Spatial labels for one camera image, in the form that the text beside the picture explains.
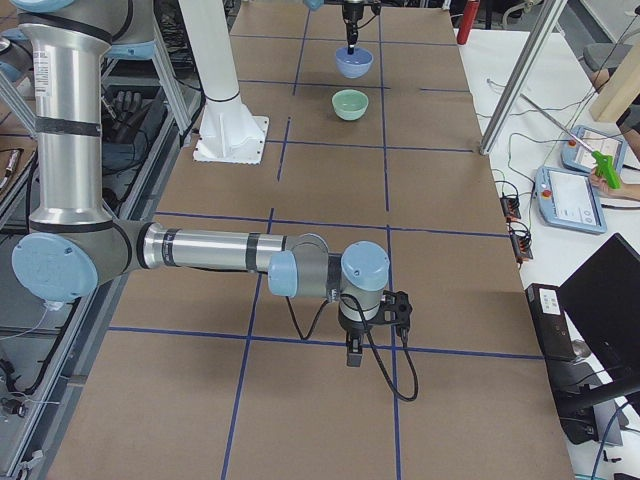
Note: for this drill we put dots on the lower orange black connector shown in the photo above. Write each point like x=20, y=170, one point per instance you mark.
x=521, y=240

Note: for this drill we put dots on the blue bowl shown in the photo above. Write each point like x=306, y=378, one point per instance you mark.
x=353, y=64

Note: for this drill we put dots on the person hand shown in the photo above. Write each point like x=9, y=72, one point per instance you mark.
x=624, y=191

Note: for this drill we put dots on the white pedestal column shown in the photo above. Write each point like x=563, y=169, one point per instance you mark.
x=228, y=131

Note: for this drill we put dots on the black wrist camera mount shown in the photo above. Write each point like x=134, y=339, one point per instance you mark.
x=395, y=310

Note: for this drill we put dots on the black monitor stand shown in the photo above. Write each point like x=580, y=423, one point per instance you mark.
x=582, y=400

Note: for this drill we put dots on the black computer box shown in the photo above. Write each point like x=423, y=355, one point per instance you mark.
x=551, y=326

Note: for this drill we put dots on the upper orange black connector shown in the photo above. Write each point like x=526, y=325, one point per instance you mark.
x=510, y=200

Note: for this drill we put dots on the green handled grabber tool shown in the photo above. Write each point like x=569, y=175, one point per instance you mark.
x=604, y=153

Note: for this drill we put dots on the green bowl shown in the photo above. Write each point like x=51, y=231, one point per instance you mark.
x=350, y=104

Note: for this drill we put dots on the near blue teach pendant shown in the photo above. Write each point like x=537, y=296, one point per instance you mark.
x=567, y=200

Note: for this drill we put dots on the orange black connector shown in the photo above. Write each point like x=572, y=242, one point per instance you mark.
x=510, y=200
x=521, y=240

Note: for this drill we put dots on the black monitor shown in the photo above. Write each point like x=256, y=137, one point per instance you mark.
x=601, y=299

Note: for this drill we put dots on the aluminium frame post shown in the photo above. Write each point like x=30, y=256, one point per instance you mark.
x=536, y=40

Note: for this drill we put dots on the wooden board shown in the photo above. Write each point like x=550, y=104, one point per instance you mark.
x=616, y=92

